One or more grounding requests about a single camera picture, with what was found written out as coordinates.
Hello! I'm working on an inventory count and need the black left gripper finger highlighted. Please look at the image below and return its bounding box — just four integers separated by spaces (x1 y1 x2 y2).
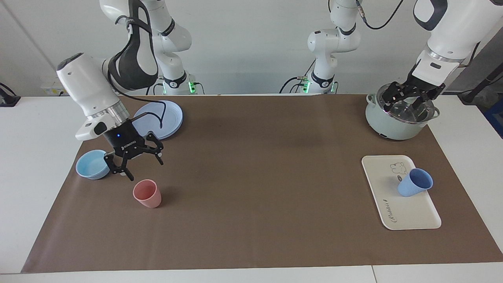
411 94 431 115
382 82 408 106

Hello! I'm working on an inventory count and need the black clamp mount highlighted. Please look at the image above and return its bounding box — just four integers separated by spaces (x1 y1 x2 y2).
0 83 21 107

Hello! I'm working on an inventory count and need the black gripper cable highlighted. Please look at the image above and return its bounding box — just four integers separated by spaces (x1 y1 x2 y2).
356 0 483 68
108 59 167 129

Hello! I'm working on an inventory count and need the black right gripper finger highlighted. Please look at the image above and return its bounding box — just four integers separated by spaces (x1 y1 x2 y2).
146 132 165 165
104 154 134 182

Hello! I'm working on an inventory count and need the light blue bowl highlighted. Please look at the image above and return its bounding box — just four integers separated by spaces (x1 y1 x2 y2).
75 149 111 180

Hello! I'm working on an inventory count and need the black stand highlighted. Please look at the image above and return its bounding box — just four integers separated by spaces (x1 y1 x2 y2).
458 63 503 105

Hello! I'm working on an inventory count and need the black base cable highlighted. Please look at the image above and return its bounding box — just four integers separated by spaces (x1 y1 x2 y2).
146 75 165 96
280 75 313 94

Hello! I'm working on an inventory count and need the pale green cooking pot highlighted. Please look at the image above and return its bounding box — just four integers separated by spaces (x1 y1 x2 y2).
365 83 441 141

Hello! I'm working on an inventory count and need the pale blue plate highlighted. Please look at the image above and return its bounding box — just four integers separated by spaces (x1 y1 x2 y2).
132 100 184 140

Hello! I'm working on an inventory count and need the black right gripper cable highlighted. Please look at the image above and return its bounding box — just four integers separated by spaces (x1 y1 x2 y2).
108 59 167 129

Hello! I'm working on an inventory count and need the brown paper table mat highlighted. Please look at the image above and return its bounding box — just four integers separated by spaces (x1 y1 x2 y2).
20 94 503 274

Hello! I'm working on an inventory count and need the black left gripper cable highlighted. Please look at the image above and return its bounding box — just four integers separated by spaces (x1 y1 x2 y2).
356 0 483 68

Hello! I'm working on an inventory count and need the cream tray with rabbit print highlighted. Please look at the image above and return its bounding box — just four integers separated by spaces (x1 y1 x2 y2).
362 155 442 230

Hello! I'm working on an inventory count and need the blue crate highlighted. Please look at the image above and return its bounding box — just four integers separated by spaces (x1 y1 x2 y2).
484 98 503 139

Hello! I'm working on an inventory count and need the white wall socket strip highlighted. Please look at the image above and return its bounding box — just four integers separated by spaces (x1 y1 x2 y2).
40 79 69 97

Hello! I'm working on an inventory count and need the pink cup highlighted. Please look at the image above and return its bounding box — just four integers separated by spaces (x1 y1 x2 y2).
133 179 162 208

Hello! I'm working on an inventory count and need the blue ribbed cup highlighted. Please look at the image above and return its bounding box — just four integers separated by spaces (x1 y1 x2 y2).
397 168 433 197

